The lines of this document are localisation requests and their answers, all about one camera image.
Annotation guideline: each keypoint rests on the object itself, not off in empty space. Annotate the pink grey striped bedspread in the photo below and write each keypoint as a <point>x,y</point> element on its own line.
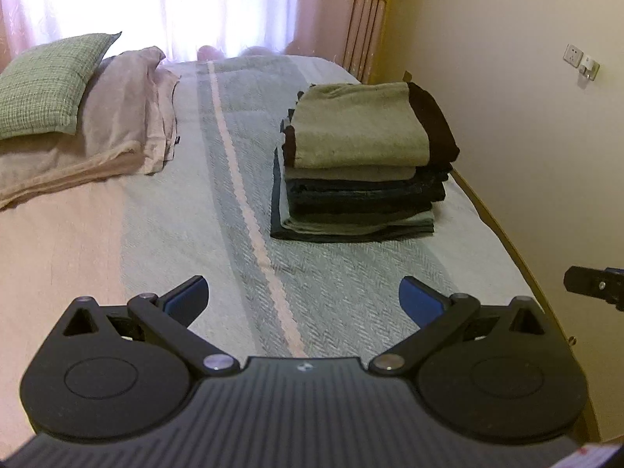
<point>170,234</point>

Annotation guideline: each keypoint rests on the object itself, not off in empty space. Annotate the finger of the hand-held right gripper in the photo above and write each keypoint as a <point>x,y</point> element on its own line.
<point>585,282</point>

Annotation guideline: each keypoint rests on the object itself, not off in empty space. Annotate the white wall socket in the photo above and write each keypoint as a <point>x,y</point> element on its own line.
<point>573,55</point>

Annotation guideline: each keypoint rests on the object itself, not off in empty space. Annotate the wooden wall trim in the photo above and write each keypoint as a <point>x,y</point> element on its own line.
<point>386,9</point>

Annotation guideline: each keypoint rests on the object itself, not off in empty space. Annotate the stack of folded clothes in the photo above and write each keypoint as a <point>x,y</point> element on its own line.
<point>360,204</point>

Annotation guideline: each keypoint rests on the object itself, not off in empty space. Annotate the folded pink blanket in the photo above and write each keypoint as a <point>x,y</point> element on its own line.
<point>122,122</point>

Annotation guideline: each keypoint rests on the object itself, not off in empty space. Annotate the black and grey garment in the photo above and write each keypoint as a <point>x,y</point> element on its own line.
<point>360,122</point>

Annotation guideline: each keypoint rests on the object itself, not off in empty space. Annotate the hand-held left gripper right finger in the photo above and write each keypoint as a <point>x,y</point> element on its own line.
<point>418,298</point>

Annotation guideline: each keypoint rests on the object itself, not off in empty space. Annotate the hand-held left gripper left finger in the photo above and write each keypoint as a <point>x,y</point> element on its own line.
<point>187,298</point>

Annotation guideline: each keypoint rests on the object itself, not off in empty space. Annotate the green checked pillow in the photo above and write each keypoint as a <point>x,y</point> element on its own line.
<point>44,87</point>

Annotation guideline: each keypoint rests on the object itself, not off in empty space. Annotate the white wall plug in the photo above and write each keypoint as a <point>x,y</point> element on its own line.
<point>590,67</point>

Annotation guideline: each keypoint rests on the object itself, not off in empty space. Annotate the pink curtain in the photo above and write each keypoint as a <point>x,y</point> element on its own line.
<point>219,5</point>

